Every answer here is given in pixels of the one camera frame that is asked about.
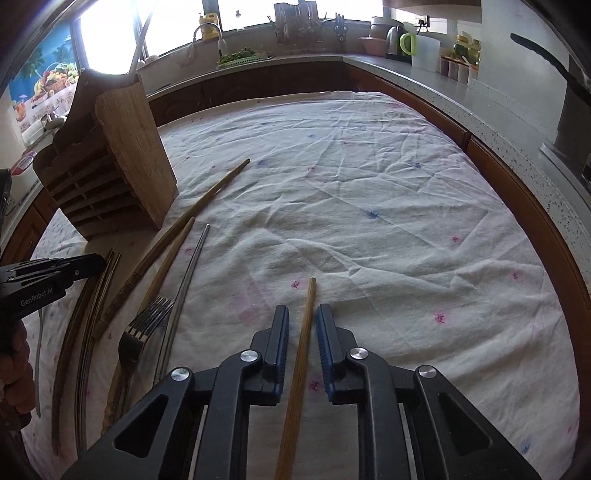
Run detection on steel chopstick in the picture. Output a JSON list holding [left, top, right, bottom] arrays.
[[152, 224, 211, 386]]

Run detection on light bamboo chopstick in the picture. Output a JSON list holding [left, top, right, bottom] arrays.
[[273, 277, 317, 480]]

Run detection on dark wooden chopstick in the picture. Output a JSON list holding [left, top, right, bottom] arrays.
[[51, 276, 99, 456], [74, 250, 121, 456]]

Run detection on kitchen faucet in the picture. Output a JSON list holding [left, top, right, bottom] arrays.
[[191, 21, 228, 57]]

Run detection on person's left hand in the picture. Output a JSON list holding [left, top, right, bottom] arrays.
[[1, 320, 37, 430]]

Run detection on carved bamboo chopstick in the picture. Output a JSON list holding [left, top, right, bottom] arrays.
[[91, 158, 252, 340]]

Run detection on steel fork right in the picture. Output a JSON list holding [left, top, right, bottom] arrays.
[[103, 296, 173, 431]]

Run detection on wooden utensil holder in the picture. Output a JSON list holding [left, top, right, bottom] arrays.
[[33, 70, 178, 239]]

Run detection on fruit poster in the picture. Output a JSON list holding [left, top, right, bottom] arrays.
[[9, 22, 79, 135]]

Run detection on floral white tablecloth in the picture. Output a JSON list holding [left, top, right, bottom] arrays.
[[20, 90, 581, 480]]

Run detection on gas stove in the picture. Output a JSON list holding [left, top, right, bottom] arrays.
[[550, 105, 590, 193]]

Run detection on green vegetables in tray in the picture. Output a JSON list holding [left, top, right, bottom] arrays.
[[217, 47, 270, 68]]

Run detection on spice bottle rack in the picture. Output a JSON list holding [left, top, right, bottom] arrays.
[[439, 31, 482, 86]]

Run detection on steel electric kettle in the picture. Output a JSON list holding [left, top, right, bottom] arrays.
[[386, 22, 412, 64]]

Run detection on dish drying rack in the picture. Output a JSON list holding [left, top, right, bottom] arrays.
[[269, 1, 348, 47]]

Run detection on pink basin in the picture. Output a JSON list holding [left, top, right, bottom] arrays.
[[358, 36, 388, 58]]

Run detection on green handled white jug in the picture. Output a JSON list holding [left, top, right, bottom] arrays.
[[399, 33, 441, 73]]

